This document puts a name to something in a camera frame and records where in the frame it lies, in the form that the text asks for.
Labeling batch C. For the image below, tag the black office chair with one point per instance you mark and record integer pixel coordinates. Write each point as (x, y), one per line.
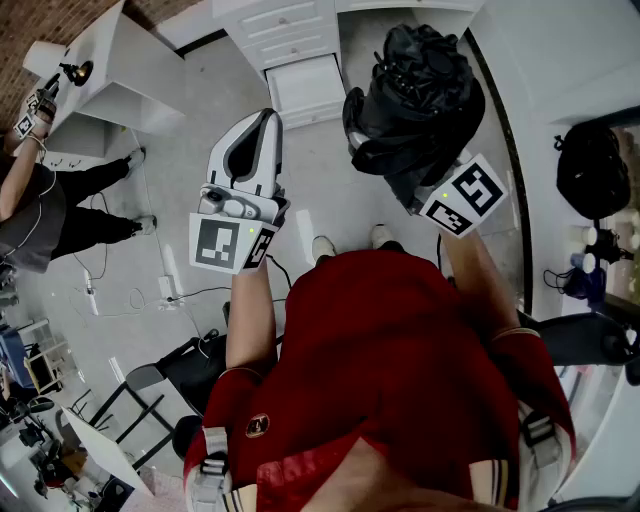
(575, 340)

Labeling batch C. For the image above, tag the white shelf unit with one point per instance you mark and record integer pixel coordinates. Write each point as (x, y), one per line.
(300, 42)

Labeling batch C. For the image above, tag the person's left shoe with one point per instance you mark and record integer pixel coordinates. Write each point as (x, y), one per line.
(322, 250)

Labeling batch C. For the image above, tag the black plastic garbage bag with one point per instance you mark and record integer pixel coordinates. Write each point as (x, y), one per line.
(420, 100)

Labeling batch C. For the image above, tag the white drawer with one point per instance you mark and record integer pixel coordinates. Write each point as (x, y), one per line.
(305, 87)

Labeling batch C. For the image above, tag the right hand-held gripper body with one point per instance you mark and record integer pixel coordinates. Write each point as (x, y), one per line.
(472, 197)

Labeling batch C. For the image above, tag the white shade table lamp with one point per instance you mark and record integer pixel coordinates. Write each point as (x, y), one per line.
(45, 57)

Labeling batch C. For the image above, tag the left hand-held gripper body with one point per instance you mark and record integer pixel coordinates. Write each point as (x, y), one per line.
(215, 242)

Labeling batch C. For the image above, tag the person's shoe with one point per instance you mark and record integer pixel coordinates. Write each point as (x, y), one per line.
(322, 250)
(384, 236)

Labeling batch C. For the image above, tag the person's right shoe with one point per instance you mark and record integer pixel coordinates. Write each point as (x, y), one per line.
(384, 236)

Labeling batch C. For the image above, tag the wooden cart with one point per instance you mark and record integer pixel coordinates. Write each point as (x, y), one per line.
(47, 360)

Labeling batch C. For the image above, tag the person's red shirt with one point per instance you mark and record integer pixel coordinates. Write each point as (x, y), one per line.
(380, 350)

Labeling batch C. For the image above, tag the person's right forearm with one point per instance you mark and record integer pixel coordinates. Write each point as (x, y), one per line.
(480, 280)

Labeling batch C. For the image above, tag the black round stool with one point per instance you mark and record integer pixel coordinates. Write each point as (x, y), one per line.
(187, 437)

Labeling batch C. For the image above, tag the black folding chair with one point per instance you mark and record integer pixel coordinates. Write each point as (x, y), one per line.
(190, 370)

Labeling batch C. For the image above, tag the white board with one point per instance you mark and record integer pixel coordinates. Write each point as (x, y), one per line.
(102, 450)

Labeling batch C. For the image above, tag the person's left forearm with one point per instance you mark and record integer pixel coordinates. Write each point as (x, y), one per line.
(250, 320)

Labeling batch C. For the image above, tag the white power strip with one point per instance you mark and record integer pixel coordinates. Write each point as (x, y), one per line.
(91, 295)
(167, 287)

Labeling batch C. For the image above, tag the black backpack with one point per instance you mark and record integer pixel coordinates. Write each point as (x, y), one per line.
(592, 170)

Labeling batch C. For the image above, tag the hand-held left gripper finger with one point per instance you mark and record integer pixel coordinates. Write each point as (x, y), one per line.
(222, 155)
(270, 160)

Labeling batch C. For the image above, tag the white side table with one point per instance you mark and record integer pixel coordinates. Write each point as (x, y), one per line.
(135, 65)

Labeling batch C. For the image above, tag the white jar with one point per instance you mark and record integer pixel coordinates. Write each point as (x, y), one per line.
(582, 235)

